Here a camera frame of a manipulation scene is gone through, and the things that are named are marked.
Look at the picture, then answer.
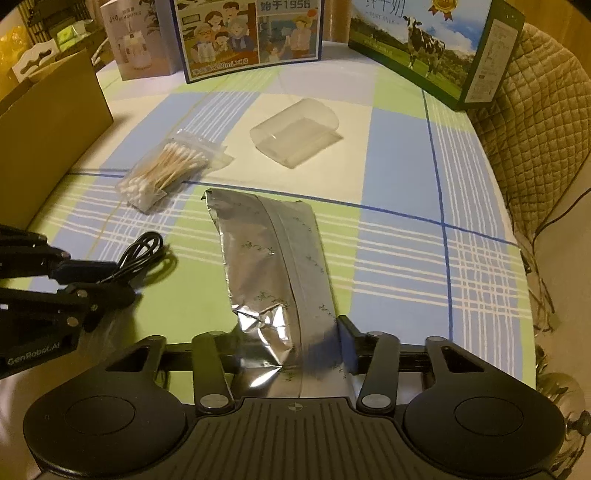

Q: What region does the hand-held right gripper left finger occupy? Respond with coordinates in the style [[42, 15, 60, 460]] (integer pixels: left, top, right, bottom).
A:
[[105, 330, 238, 415]]

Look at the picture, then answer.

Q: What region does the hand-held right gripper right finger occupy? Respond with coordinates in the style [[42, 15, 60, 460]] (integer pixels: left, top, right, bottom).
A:
[[336, 315, 485, 412]]

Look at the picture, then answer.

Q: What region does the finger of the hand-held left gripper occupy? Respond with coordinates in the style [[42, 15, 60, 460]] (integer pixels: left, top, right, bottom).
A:
[[0, 224, 120, 283], [0, 282, 138, 334]]

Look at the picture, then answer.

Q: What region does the black cable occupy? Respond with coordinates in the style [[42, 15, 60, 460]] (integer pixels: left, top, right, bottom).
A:
[[95, 231, 169, 289]]

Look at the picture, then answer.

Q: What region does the silver foil bag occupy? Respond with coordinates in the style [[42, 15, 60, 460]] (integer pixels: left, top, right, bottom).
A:
[[202, 187, 354, 400]]

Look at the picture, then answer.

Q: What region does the bag of cotton swabs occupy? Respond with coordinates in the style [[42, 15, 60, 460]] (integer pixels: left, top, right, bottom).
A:
[[116, 130, 234, 215]]

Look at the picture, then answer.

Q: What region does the brown cardboard box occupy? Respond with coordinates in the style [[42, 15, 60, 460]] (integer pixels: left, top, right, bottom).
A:
[[0, 48, 115, 232]]

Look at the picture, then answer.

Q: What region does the clear plastic container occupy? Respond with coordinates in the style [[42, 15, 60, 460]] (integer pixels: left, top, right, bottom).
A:
[[249, 97, 341, 171]]

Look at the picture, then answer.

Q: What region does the white cutout cardboard insert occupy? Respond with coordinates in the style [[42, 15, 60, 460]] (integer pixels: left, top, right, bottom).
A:
[[11, 39, 59, 80]]

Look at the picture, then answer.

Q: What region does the white humidifier box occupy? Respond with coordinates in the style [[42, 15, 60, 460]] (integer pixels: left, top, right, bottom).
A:
[[100, 0, 178, 81]]

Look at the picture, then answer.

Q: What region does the green packet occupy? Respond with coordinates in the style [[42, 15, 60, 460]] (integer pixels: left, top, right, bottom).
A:
[[54, 21, 80, 51]]

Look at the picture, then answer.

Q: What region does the blue cartoon milk carton box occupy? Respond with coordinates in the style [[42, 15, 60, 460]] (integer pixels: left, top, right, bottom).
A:
[[172, 0, 324, 85]]

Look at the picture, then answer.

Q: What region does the beige quilted chair cover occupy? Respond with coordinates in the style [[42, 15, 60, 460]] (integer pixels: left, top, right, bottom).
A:
[[466, 21, 591, 241]]

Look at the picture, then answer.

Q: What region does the green cow milk carton box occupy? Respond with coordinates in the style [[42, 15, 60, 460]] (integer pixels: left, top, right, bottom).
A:
[[347, 0, 527, 112]]

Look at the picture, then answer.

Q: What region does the brown cardboard tube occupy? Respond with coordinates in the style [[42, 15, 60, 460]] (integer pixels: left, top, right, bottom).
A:
[[329, 0, 352, 44]]

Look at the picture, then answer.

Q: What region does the black power cord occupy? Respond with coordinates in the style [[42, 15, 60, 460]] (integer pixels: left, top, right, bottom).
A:
[[522, 185, 591, 326]]

